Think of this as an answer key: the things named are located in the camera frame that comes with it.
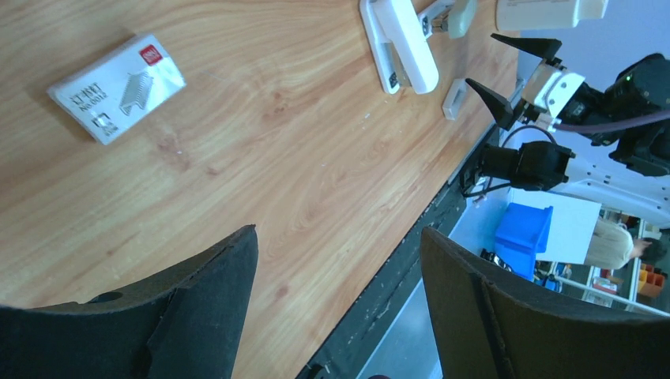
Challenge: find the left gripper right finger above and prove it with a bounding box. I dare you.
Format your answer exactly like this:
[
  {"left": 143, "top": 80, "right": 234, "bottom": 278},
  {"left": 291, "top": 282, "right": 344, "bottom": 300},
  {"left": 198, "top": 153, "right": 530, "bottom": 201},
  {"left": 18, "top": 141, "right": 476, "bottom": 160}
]
[{"left": 420, "top": 227, "right": 669, "bottom": 378}]

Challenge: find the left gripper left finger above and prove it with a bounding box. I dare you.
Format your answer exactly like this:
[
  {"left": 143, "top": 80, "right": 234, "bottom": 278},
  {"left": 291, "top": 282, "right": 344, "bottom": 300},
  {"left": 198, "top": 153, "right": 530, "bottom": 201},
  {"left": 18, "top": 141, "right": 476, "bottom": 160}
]
[{"left": 1, "top": 225, "right": 258, "bottom": 378}]

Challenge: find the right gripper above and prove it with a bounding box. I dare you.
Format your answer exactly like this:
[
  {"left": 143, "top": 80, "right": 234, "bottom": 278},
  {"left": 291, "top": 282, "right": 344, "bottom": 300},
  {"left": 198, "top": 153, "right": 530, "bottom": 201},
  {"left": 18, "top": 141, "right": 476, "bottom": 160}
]
[{"left": 465, "top": 33, "right": 623, "bottom": 146}]

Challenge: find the white staple tray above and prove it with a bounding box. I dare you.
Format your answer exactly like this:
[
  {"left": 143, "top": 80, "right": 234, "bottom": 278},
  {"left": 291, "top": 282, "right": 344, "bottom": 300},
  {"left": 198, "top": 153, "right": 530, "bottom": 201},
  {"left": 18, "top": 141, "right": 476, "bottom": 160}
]
[{"left": 442, "top": 78, "right": 467, "bottom": 121}]

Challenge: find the white staple box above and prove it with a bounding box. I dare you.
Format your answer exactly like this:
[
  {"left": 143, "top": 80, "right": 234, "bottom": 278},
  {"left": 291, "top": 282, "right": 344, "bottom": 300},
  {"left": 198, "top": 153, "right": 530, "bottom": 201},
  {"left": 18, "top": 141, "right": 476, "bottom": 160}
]
[{"left": 47, "top": 34, "right": 186, "bottom": 145}]

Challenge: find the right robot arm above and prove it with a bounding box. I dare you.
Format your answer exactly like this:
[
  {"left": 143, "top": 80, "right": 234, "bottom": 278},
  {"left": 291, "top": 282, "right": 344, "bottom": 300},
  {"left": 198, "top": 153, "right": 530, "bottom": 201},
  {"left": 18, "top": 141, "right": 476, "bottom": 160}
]
[{"left": 460, "top": 34, "right": 669, "bottom": 230}]

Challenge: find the grey green stapler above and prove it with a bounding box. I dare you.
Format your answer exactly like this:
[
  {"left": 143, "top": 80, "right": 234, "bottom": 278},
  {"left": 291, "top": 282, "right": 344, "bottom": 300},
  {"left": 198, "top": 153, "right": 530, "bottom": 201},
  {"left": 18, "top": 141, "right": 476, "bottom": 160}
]
[{"left": 418, "top": 0, "right": 477, "bottom": 39}]

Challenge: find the white stapler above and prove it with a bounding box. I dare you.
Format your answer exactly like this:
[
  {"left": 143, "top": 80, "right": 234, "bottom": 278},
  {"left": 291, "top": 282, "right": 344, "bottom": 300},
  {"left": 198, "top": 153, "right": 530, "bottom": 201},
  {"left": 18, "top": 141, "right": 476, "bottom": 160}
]
[{"left": 359, "top": 0, "right": 439, "bottom": 95}]

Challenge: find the white plastic bottle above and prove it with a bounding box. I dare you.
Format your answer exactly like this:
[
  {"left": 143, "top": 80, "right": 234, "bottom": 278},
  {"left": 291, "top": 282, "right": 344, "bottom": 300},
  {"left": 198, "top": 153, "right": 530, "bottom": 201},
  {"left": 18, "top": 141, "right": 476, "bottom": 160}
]
[{"left": 495, "top": 0, "right": 609, "bottom": 31}]

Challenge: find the blue plastic bin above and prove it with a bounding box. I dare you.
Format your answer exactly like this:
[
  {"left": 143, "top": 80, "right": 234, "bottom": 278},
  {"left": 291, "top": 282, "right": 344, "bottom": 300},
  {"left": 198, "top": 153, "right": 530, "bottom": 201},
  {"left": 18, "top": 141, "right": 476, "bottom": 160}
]
[{"left": 494, "top": 203, "right": 553, "bottom": 281}]

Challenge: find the person in background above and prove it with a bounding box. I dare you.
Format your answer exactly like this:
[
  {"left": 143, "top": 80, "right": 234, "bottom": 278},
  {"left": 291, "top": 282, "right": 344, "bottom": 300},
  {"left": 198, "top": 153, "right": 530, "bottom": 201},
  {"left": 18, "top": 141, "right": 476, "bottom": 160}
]
[{"left": 584, "top": 217, "right": 668, "bottom": 270}]

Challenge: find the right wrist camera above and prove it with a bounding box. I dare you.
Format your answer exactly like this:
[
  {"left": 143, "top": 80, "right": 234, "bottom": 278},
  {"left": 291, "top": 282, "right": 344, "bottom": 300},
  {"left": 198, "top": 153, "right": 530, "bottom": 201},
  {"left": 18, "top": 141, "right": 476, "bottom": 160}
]
[{"left": 521, "top": 63, "right": 585, "bottom": 118}]

